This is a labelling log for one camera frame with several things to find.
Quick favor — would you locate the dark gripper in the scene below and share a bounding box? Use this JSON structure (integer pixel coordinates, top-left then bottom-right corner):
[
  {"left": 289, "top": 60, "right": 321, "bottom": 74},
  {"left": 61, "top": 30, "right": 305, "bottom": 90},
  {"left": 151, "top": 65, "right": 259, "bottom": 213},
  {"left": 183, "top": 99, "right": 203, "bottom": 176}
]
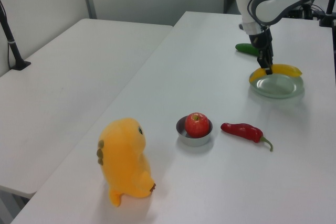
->
[{"left": 248, "top": 27, "right": 275, "bottom": 76}]

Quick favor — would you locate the yellow toy banana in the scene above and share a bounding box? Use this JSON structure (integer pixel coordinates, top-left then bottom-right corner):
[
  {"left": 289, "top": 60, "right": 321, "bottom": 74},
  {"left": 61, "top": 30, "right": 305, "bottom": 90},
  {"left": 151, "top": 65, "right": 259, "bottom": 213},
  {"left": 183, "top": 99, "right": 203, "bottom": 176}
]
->
[{"left": 248, "top": 63, "right": 303, "bottom": 83}]

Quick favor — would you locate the pale green plastic plate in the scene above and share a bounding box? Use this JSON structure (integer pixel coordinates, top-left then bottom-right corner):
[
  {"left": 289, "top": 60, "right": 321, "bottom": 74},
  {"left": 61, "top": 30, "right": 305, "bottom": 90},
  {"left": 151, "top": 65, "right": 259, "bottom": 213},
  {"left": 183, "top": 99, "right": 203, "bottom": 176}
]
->
[{"left": 249, "top": 72, "right": 305, "bottom": 100}]

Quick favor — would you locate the green toy cucumber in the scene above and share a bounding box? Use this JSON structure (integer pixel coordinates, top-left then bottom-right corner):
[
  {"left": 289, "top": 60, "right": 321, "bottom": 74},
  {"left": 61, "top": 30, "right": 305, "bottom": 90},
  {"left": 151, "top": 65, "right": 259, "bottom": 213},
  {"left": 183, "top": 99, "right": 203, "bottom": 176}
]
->
[{"left": 235, "top": 42, "right": 259, "bottom": 57}]

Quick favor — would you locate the red toy chili pepper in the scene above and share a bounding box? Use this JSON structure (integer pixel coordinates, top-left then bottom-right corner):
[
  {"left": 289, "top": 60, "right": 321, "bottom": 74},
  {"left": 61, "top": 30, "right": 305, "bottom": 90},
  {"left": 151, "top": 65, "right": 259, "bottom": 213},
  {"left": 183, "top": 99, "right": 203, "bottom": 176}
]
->
[{"left": 220, "top": 122, "right": 274, "bottom": 152}]

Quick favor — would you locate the black clamp stand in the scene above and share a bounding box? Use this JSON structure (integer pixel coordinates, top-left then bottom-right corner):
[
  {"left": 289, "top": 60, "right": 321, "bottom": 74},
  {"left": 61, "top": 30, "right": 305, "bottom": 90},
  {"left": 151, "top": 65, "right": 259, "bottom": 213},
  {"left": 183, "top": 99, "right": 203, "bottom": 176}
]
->
[{"left": 318, "top": 0, "right": 336, "bottom": 28}]

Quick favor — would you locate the red toy apple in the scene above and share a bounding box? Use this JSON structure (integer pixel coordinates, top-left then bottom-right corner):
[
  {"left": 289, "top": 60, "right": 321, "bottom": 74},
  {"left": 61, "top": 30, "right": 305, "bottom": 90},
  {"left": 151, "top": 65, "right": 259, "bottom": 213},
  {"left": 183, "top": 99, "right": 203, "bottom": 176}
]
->
[{"left": 184, "top": 112, "right": 211, "bottom": 138}]

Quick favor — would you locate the small round metal bowl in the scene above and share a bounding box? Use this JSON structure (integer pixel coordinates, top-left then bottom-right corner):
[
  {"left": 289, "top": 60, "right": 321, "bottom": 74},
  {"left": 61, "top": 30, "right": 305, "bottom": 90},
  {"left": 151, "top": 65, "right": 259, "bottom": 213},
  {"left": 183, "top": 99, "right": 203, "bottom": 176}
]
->
[{"left": 175, "top": 115, "right": 214, "bottom": 147}]

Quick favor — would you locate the orange plush dinosaur toy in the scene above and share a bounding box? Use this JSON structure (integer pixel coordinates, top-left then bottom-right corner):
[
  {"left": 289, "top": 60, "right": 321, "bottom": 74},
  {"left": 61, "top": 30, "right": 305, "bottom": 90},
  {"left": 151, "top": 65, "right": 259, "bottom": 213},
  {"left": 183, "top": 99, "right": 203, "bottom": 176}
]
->
[{"left": 96, "top": 117, "right": 158, "bottom": 207}]

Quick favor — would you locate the black camera stand pole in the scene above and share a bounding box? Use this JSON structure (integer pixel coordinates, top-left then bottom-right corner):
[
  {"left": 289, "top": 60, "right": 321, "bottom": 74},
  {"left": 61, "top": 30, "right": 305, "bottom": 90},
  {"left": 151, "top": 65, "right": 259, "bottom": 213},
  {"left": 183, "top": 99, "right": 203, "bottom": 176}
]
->
[{"left": 0, "top": 0, "right": 32, "bottom": 71}]

